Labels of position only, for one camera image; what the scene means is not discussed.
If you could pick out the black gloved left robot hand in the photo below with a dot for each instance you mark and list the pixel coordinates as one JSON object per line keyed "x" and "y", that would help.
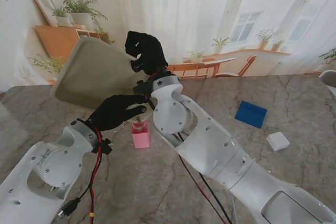
{"x": 115, "y": 113}

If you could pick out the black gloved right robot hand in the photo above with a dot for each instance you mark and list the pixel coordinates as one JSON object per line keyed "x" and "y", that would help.
{"x": 149, "y": 51}

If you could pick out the pink square jar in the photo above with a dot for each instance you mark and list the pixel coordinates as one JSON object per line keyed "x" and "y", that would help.
{"x": 141, "y": 138}

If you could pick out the cream baking tray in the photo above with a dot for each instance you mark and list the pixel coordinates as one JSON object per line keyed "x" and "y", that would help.
{"x": 92, "y": 77}

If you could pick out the blue scraper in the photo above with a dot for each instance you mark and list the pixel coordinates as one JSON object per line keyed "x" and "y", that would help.
{"x": 250, "y": 115}

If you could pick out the white square jar lid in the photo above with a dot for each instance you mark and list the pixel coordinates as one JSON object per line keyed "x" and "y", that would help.
{"x": 277, "y": 141}

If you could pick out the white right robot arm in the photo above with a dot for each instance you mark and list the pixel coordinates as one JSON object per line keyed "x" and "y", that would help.
{"x": 223, "y": 155}

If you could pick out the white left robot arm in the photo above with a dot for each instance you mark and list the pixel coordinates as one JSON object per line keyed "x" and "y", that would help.
{"x": 39, "y": 174}

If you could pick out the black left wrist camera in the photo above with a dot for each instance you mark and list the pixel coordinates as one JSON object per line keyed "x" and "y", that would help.
{"x": 105, "y": 147}

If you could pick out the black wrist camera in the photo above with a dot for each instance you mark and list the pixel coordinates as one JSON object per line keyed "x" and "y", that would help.
{"x": 140, "y": 89}
{"x": 105, "y": 147}

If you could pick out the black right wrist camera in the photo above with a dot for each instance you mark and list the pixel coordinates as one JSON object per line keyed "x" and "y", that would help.
{"x": 140, "y": 89}

